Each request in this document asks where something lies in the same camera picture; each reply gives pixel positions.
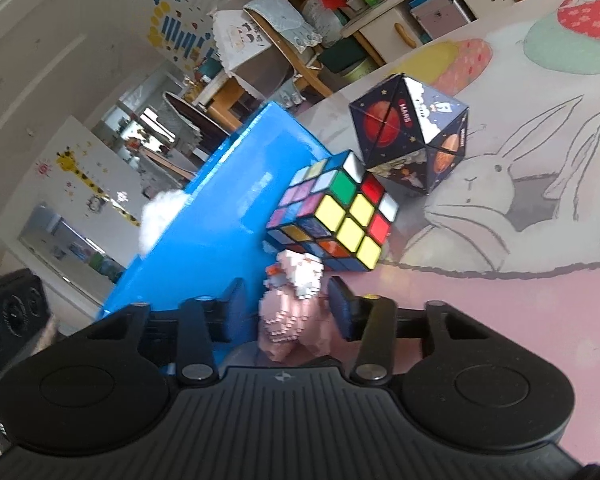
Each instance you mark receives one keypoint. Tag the cream tv cabinet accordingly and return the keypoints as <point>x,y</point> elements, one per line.
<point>380,25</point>

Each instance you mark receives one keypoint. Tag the green waste bin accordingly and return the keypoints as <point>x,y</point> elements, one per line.
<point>362,70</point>

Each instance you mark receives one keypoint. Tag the blue yellow wall chart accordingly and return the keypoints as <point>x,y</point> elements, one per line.
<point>180,35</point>

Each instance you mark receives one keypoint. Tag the pink block pig toy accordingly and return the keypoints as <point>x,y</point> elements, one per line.
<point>290,310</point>

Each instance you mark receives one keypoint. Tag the rubik's cube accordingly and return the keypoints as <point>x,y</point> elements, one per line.
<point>350,215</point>

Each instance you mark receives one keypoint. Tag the green container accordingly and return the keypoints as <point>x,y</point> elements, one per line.
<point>210,66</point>

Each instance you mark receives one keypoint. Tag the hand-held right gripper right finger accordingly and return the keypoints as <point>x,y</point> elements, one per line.
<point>342,310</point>

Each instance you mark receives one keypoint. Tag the blue cardboard box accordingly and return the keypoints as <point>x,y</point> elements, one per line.
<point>220,200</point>

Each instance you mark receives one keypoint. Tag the wooden dining table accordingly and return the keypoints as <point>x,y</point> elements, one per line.
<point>230,96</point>

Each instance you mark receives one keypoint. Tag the pink metal case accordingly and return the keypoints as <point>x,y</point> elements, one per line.
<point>437,15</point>

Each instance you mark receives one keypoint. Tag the space print folding cube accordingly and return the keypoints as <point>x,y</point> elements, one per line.
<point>405,130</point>

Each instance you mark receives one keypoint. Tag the giraffe height wall sticker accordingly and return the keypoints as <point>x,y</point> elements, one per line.
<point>87,180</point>

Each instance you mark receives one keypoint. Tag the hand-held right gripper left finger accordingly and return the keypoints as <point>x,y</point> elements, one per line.
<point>235,310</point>

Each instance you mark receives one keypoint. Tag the pale blue lace cloth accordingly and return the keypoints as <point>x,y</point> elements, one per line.
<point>280,15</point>

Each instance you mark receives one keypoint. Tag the rabbit print table cover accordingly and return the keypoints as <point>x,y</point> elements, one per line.
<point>530,285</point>

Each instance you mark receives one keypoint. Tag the light wooden chair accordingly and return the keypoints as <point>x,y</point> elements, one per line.
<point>302,70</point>

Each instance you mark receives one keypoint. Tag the sun wall sticker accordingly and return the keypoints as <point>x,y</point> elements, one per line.
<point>43,168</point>

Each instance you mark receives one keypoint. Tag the white cartoon chair cover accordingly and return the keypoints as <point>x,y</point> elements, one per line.
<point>240,35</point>

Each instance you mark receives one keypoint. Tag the fluffy plush toy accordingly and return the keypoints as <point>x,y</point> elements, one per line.
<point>160,215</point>

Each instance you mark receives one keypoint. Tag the dark wooden chair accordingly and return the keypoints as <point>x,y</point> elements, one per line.
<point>200,125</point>

